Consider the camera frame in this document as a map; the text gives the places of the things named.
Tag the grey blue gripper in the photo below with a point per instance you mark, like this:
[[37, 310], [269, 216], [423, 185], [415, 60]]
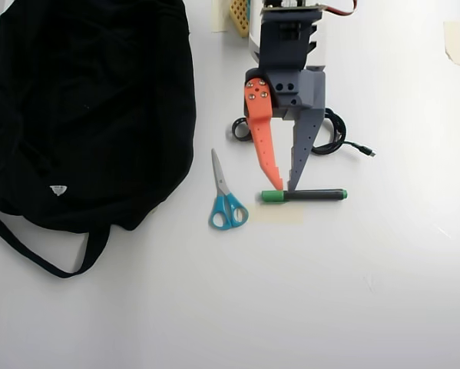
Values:
[[296, 94]]

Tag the green marker with black barrel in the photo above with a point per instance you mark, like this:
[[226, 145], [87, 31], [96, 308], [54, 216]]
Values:
[[318, 195]]

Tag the white grey teal robot arm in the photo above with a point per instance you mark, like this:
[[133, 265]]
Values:
[[287, 46]]

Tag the yellow perforated robot base part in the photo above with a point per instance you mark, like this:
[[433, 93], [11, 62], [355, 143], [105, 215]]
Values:
[[239, 19]]

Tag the black fabric bag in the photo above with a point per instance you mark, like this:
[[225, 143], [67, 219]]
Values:
[[80, 115]]

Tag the wide beige masking tape strip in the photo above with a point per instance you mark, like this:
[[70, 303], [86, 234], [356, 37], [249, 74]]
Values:
[[279, 216]]

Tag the narrow beige masking tape strip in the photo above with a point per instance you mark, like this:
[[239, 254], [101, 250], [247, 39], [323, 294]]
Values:
[[219, 19]]

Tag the torn beige masking tape piece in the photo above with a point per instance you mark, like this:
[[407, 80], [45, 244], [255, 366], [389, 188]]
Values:
[[455, 42]]

